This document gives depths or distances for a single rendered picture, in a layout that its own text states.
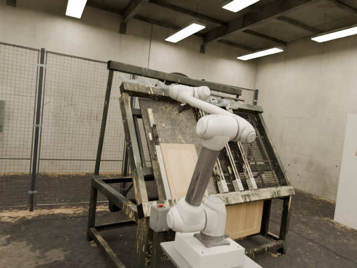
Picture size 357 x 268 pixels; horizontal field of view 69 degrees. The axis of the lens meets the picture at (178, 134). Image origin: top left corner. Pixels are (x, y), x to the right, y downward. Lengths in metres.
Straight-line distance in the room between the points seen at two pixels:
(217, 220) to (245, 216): 1.78
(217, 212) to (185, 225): 0.22
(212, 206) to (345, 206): 4.37
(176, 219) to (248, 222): 2.07
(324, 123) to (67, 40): 6.80
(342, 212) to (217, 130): 4.77
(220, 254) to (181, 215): 0.33
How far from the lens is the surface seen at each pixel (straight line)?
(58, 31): 7.26
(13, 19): 7.31
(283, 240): 3.98
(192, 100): 1.70
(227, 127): 1.34
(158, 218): 2.03
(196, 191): 1.50
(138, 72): 3.23
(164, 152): 2.56
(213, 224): 1.70
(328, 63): 7.99
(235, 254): 1.78
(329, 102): 7.72
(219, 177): 2.81
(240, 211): 3.38
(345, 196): 5.83
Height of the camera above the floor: 1.61
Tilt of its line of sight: 3 degrees down
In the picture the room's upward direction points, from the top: 6 degrees clockwise
